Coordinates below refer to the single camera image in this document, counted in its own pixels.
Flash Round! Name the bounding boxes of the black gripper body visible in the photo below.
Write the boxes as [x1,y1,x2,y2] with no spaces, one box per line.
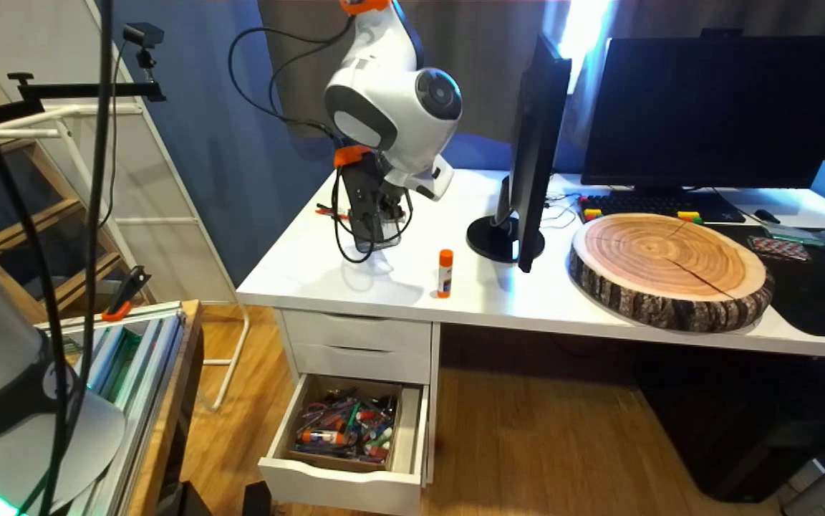
[340,167,409,237]

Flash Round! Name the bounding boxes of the orange capped glue stick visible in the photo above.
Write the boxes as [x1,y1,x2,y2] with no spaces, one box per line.
[432,247,459,302]

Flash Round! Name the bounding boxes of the grey round robot base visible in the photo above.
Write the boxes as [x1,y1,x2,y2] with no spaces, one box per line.
[0,254,131,516]

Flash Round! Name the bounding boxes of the white drawer cabinet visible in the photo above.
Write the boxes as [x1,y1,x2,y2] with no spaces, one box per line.
[276,305,444,388]

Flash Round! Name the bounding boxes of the black monitor with round stand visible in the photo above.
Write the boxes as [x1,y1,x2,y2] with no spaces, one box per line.
[464,32,575,275]

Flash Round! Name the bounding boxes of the colourful markers pile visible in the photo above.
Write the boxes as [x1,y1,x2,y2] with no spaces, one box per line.
[289,388,401,469]

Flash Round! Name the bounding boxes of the open white drawer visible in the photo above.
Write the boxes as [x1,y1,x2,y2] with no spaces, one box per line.
[255,372,432,516]

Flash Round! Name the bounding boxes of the white metal rack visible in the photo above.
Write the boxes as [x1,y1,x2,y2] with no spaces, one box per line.
[0,95,255,412]

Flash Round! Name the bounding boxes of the wooden crate with folders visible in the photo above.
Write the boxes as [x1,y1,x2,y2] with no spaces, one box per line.
[44,297,207,516]

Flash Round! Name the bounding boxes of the black keyboard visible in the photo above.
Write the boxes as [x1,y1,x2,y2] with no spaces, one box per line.
[575,190,750,226]

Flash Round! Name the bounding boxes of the black webcam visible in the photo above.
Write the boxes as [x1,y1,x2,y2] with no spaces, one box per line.
[121,17,170,72]

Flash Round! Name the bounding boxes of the wood slice cushion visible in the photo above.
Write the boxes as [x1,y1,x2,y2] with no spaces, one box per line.
[565,210,776,336]

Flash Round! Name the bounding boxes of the wide black monitor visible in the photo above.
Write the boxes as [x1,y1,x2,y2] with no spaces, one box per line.
[580,32,825,191]

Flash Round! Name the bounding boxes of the wooden ladder shelf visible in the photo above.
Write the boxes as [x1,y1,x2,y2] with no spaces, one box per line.
[0,25,140,325]

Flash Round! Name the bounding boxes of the white papers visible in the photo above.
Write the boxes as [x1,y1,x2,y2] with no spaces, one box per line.
[717,186,825,232]

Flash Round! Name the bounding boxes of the black mouse mat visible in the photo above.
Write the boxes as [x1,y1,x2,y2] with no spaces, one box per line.
[724,222,825,340]

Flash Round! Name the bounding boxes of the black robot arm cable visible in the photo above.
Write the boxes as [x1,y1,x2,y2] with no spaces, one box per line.
[227,19,362,138]

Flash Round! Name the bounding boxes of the black hanging cable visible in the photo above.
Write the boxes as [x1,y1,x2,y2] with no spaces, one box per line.
[0,0,117,516]

